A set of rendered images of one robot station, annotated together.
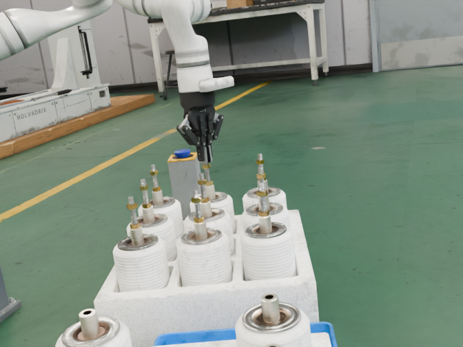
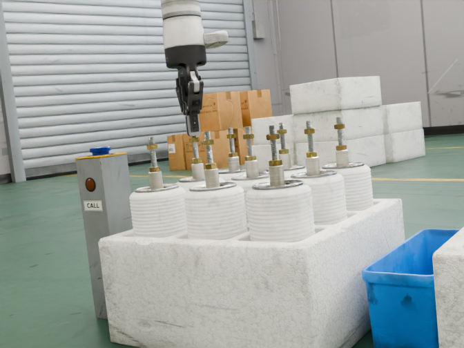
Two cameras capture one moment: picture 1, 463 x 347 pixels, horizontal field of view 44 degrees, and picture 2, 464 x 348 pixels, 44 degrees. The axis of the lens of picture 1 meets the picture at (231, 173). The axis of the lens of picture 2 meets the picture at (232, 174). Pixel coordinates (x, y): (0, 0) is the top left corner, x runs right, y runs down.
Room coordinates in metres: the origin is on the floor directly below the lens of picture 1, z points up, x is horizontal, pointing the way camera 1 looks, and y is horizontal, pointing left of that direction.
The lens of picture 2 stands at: (0.61, 0.94, 0.35)
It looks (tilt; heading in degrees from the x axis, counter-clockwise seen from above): 5 degrees down; 301
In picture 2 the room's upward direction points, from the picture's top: 6 degrees counter-clockwise
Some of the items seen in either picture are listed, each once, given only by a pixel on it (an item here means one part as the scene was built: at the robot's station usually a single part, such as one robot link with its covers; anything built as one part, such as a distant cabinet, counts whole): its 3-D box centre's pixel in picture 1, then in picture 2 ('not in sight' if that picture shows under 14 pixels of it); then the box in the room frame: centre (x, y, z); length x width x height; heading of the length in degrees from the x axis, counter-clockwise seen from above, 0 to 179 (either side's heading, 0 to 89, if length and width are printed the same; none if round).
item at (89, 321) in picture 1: (89, 323); not in sight; (0.67, 0.21, 0.26); 0.02 x 0.02 x 0.03
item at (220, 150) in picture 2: not in sight; (207, 150); (3.16, -2.97, 0.15); 0.30 x 0.24 x 0.30; 159
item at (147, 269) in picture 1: (145, 287); (283, 246); (0.98, 0.19, 0.16); 0.10 x 0.10 x 0.18
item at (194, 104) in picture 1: (198, 108); (187, 70); (1.21, 0.05, 0.45); 0.08 x 0.08 x 0.09
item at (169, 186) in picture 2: (158, 203); (157, 188); (1.22, 0.17, 0.25); 0.08 x 0.08 x 0.01
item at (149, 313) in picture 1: (215, 288); (262, 267); (1.09, 0.06, 0.09); 0.39 x 0.39 x 0.18; 86
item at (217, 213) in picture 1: (206, 215); (252, 177); (1.09, 0.06, 0.25); 0.08 x 0.08 x 0.01
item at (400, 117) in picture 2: not in sight; (379, 119); (1.73, -2.88, 0.27); 0.39 x 0.39 x 0.18; 72
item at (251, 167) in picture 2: (205, 209); (251, 170); (1.09, 0.06, 0.26); 0.02 x 0.02 x 0.03
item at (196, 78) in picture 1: (200, 74); (192, 30); (1.20, 0.04, 0.52); 0.11 x 0.09 x 0.06; 48
